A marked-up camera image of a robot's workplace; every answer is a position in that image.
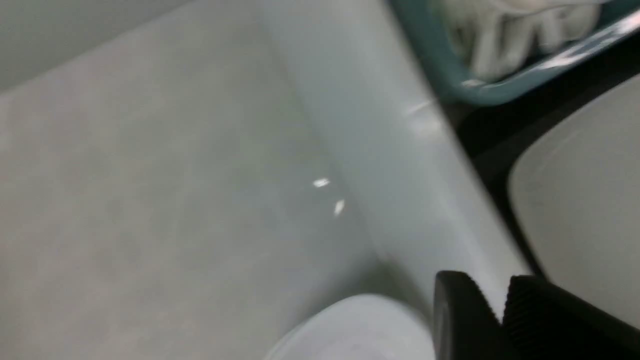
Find large white square plate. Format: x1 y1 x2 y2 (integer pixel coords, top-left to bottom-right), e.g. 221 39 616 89
508 75 640 327

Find black serving tray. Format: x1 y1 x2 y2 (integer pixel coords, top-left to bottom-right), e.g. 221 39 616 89
455 34 640 278

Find pile of white spoons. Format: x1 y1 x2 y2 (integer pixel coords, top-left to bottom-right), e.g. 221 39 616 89
434 0 604 82

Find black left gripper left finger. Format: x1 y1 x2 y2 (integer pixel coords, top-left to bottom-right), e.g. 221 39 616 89
433 270 515 360

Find white square bowl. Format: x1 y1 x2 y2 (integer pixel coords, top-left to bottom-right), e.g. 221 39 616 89
265 294 436 360

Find large white plastic bin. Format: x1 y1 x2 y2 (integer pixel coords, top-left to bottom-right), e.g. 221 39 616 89
1 0 533 360

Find teal plastic bin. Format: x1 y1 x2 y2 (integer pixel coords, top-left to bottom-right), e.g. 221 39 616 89
390 0 639 106

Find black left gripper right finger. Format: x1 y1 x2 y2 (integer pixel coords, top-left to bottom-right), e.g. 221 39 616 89
502 275 640 360

